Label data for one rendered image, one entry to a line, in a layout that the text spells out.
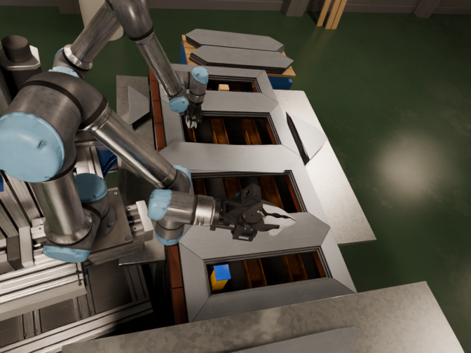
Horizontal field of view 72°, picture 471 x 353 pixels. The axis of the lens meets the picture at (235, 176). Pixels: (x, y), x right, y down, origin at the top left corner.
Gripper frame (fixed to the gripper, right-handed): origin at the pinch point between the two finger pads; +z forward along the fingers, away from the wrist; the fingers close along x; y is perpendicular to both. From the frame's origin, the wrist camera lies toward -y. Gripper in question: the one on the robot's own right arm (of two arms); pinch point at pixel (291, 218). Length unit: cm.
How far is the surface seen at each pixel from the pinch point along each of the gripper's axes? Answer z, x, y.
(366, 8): 227, -533, 67
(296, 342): 15.0, 15.4, 40.5
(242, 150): 2, -84, 50
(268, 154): 16, -85, 50
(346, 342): 33, 14, 41
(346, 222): 63, -57, 63
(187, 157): -27, -72, 51
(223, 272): -6, -14, 55
